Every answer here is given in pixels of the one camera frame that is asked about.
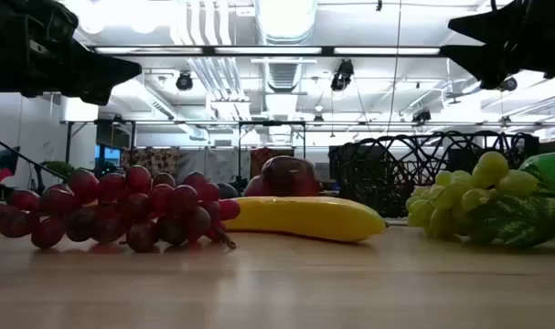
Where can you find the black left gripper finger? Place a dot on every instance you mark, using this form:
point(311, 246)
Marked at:
point(96, 98)
point(103, 71)

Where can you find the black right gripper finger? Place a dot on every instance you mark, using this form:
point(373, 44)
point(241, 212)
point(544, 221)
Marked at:
point(487, 61)
point(496, 25)

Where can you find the red grape bunch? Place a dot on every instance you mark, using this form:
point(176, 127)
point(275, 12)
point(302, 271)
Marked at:
point(110, 215)

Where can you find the green apple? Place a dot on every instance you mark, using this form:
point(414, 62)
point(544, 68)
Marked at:
point(553, 169)

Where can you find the green grape bunch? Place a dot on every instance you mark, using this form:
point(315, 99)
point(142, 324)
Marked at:
point(446, 196)

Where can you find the dark round plum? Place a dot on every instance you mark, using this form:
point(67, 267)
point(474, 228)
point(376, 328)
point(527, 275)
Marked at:
point(227, 191)

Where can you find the dark red apple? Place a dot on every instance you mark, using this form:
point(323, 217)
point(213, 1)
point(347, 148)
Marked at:
point(288, 178)

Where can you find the yellow banana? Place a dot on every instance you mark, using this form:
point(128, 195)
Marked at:
point(304, 219)

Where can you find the black ceiling spotlight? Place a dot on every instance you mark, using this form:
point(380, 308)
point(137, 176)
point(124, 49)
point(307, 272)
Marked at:
point(184, 81)
point(342, 75)
point(508, 84)

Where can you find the lit computer monitor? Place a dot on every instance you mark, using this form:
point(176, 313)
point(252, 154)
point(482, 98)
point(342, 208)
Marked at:
point(107, 155)

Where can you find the green potted plant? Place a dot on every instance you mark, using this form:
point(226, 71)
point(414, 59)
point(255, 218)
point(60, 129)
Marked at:
point(57, 168)

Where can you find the dark computer monitor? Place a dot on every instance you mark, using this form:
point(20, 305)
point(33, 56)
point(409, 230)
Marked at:
point(8, 160)

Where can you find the red object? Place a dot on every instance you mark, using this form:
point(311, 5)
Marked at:
point(0, 176)

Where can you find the black metal rack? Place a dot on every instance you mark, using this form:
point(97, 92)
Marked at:
point(239, 137)

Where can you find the long ceiling light bar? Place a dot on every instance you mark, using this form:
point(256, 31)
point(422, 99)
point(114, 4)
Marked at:
point(268, 50)

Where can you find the silver ventilation duct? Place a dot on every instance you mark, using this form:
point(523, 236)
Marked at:
point(286, 23)

